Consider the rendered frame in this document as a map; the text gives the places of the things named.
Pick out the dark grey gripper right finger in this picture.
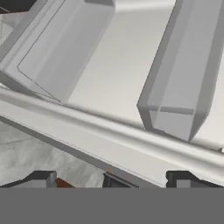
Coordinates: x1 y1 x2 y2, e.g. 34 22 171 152
164 170 224 188

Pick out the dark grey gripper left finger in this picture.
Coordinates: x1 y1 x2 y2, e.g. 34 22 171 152
0 170 58 188

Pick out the brown wooden piece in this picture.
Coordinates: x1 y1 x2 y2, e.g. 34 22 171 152
55 177 76 188

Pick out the wide translucent fridge door bin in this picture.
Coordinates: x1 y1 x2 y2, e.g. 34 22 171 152
0 0 116 105

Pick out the narrow translucent fridge door bin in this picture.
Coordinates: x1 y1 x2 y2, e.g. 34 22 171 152
136 0 224 144

